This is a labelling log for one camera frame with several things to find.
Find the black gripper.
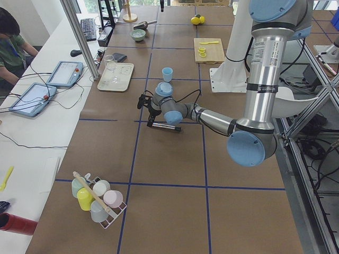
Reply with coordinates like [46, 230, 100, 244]
[147, 99, 160, 128]

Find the steel muddler black tip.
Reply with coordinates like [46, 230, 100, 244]
[151, 123, 181, 132]

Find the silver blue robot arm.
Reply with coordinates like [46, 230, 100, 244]
[138, 1, 313, 167]

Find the light blue plastic cup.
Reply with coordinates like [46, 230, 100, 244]
[162, 67, 173, 82]

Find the white cup on rack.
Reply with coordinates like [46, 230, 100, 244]
[93, 180, 111, 197]

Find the pink cup on rack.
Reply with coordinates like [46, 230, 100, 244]
[103, 190, 123, 208]

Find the green cup on rack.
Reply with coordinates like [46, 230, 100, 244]
[71, 178, 83, 198]

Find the wooden cup tree stand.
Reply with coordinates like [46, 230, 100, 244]
[122, 0, 138, 23]

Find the yellow cup on rack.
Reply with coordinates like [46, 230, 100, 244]
[77, 187, 94, 211]

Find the grey cup on rack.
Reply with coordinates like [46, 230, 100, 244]
[90, 200, 108, 223]

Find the cream bear tray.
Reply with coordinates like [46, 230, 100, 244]
[97, 63, 134, 92]

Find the clear wine glass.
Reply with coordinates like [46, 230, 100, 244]
[104, 55, 118, 83]

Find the grey folded cloth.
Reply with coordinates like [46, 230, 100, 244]
[112, 52, 127, 62]

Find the green bowl of ice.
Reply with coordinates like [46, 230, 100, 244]
[130, 29, 146, 42]

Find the bamboo cutting board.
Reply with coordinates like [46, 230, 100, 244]
[194, 38, 225, 64]

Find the steel ice scoop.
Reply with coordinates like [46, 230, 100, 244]
[133, 20, 157, 30]

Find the far blue teach pendant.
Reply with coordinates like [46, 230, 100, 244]
[46, 61, 84, 87]

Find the blue teach pendant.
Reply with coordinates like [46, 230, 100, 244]
[46, 61, 84, 87]
[9, 83, 57, 117]

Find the yellow plastic knife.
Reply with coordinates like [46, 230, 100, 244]
[199, 41, 219, 45]

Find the black computer mouse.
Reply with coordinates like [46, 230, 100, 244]
[70, 50, 82, 57]

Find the black keyboard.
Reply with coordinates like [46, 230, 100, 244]
[80, 18, 96, 41]

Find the near blue teach pendant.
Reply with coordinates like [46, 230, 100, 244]
[9, 83, 57, 117]

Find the white chair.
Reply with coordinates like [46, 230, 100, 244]
[272, 86, 318, 119]

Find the person in green shirt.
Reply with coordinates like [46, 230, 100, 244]
[1, 8, 38, 88]

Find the red bottle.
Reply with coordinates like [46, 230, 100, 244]
[1, 213, 38, 235]

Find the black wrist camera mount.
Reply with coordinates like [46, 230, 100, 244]
[137, 94, 153, 110]

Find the black braided camera cable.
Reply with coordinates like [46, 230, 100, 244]
[142, 89, 202, 117]

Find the white wire cup rack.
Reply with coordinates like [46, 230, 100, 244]
[73, 172, 127, 229]

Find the aluminium frame post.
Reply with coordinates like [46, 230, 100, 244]
[60, 0, 100, 80]

